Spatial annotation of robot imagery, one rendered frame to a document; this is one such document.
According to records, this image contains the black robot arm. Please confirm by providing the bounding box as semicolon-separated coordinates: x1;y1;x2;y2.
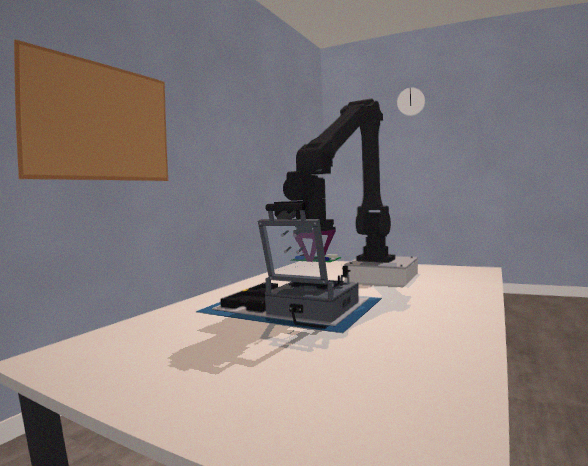
274;99;395;263

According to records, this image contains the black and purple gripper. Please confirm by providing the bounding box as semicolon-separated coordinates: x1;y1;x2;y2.
303;199;336;255

